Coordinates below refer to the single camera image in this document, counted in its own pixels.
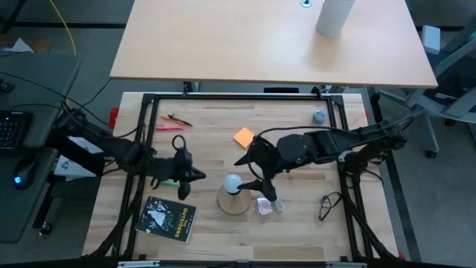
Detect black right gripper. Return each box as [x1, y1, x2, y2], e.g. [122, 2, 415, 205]
[234, 137, 286, 204]

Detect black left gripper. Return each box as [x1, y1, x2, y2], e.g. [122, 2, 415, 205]
[173, 147, 207, 201]

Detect white round lightbulb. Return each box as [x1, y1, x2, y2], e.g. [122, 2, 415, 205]
[222, 173, 242, 195]

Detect orange sticky note pad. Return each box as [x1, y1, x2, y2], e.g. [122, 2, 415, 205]
[233, 127, 257, 150]

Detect black paperback book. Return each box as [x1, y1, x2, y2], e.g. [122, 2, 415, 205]
[134, 196, 198, 244]

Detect black eyeglasses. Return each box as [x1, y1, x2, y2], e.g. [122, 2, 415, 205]
[318, 191, 343, 222]

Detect red clamp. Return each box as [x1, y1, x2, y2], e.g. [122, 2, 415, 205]
[109, 106, 120, 130]

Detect white printed papers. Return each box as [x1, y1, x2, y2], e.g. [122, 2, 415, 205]
[54, 135, 105, 179]

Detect light wooden desk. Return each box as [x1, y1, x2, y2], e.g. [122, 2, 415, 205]
[109, 0, 439, 89]

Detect black computer mouse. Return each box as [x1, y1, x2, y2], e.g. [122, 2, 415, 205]
[12, 156, 38, 191]

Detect white paper towel roll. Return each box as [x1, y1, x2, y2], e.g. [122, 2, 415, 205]
[315, 0, 356, 38]

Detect dark grey desk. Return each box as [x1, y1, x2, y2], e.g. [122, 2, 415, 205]
[0, 54, 83, 245]

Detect black backlit keyboard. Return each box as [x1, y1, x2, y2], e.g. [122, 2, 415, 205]
[0, 110, 33, 151]

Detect grey office chair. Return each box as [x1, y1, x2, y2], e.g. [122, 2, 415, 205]
[379, 22, 476, 159]

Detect small white box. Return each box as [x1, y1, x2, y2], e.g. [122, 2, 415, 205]
[421, 25, 442, 56]

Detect clear coiled power cord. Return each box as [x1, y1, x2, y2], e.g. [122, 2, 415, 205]
[254, 197, 286, 216]

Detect black aluminium table frame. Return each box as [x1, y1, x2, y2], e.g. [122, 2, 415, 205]
[83, 92, 401, 261]

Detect black floor cable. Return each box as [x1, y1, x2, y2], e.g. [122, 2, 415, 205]
[0, 70, 113, 124]

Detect yellow cable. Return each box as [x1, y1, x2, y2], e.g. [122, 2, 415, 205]
[49, 0, 77, 120]

